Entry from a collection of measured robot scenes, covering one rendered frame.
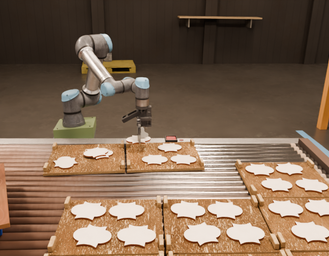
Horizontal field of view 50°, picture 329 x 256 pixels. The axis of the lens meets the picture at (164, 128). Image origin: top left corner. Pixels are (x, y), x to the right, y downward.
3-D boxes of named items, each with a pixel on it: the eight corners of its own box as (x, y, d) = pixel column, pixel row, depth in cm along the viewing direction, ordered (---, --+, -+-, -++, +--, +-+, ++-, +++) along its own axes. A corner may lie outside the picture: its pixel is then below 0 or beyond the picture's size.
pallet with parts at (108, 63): (134, 65, 913) (134, 51, 900) (136, 73, 830) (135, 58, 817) (83, 66, 899) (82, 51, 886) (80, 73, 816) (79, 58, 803)
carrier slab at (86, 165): (54, 148, 211) (54, 145, 211) (123, 145, 216) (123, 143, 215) (42, 176, 179) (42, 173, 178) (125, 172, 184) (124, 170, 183)
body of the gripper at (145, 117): (151, 128, 199) (151, 107, 195) (136, 128, 198) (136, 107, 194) (150, 123, 206) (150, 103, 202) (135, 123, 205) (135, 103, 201)
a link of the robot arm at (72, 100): (60, 110, 240) (57, 91, 236) (78, 106, 248) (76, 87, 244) (67, 114, 232) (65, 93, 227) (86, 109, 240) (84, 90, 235)
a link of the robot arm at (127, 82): (115, 77, 199) (125, 82, 192) (131, 75, 206) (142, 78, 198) (115, 91, 202) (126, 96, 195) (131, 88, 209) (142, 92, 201)
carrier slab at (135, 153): (126, 145, 216) (125, 143, 215) (192, 144, 221) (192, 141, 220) (126, 172, 184) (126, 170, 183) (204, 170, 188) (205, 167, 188)
